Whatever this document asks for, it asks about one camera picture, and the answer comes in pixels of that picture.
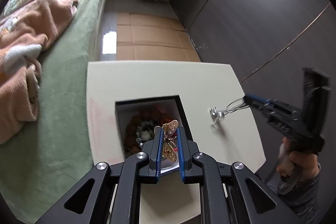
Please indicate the person's right hand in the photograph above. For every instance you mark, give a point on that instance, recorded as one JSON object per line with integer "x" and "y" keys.
{"x": 289, "y": 159}

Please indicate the pink fleece blanket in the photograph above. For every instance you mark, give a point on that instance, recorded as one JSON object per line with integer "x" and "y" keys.
{"x": 25, "y": 34}

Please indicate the white jade bead pendant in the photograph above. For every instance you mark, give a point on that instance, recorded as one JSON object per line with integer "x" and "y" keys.
{"x": 146, "y": 135}

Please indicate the gold butterfly brooch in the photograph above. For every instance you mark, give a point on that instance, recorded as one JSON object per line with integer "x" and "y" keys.
{"x": 170, "y": 140}

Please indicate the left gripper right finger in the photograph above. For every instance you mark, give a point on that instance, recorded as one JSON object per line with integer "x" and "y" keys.
{"x": 191, "y": 160}

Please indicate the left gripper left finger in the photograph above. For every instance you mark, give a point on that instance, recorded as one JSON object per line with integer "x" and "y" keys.
{"x": 150, "y": 173}

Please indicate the black jewelry box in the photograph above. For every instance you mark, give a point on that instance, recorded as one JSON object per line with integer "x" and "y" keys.
{"x": 134, "y": 116}

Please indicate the flattened cardboard floor sheet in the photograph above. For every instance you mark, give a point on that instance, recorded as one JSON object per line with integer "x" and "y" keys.
{"x": 150, "y": 37}

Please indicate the dark grey wardrobe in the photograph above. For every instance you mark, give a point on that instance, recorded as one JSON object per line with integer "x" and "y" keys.
{"x": 267, "y": 42}

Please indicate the green bed mattress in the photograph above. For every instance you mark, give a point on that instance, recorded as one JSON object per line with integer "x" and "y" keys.
{"x": 48, "y": 156}

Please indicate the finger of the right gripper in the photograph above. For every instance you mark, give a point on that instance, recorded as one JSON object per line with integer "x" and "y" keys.
{"x": 256, "y": 102}

